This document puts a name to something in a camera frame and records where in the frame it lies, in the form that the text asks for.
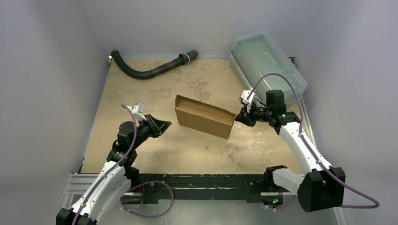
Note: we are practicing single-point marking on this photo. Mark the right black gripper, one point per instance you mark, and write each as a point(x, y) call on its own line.
point(247, 114)

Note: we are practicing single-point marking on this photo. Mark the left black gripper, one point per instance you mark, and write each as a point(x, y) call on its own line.
point(161, 125)

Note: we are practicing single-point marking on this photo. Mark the brown cardboard box sheet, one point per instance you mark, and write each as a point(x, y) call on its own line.
point(204, 117)

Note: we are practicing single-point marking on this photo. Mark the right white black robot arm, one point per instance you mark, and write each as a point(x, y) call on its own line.
point(317, 188)

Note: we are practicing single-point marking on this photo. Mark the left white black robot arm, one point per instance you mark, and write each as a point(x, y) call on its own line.
point(117, 175)

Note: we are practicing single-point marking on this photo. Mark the clear plastic storage bin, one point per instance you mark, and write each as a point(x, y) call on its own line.
point(257, 54)

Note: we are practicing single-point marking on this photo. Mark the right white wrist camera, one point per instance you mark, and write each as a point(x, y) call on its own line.
point(246, 98)

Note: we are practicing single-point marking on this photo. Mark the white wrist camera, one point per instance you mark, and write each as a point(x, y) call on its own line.
point(137, 111)
point(246, 98)

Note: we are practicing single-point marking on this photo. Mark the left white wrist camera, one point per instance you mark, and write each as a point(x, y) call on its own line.
point(137, 111)

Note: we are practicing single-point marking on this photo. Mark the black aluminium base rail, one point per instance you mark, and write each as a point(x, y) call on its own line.
point(229, 187)

